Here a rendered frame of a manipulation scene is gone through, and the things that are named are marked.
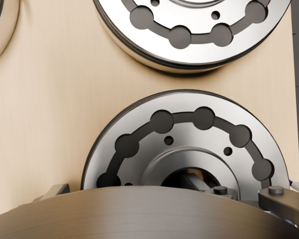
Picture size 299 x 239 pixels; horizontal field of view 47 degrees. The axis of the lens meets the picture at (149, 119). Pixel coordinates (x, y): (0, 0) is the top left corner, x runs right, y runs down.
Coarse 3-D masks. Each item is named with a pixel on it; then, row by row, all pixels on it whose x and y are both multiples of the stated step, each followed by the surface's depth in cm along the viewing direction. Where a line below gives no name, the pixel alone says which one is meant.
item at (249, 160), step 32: (160, 96) 16; (192, 96) 16; (128, 128) 16; (160, 128) 16; (192, 128) 16; (224, 128) 16; (256, 128) 16; (96, 160) 16; (128, 160) 16; (224, 160) 16; (256, 160) 17; (256, 192) 16
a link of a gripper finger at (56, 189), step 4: (56, 184) 16; (60, 184) 16; (64, 184) 16; (68, 184) 16; (52, 188) 15; (56, 188) 15; (60, 188) 15; (64, 188) 15; (68, 188) 16; (48, 192) 15; (52, 192) 15; (56, 192) 15; (60, 192) 14; (64, 192) 15; (68, 192) 16; (44, 196) 14; (48, 196) 14; (52, 196) 14
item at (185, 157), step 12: (168, 156) 16; (180, 156) 16; (192, 156) 16; (204, 156) 16; (216, 156) 16; (156, 168) 16; (168, 168) 16; (180, 168) 16; (192, 168) 16; (204, 168) 16; (216, 168) 16; (228, 168) 16; (144, 180) 16; (156, 180) 16; (216, 180) 16; (228, 180) 16; (240, 192) 16
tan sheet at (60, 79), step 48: (48, 0) 18; (48, 48) 19; (96, 48) 19; (288, 48) 20; (0, 96) 18; (48, 96) 19; (96, 96) 19; (144, 96) 19; (240, 96) 20; (288, 96) 20; (0, 144) 19; (48, 144) 19; (288, 144) 20; (0, 192) 19
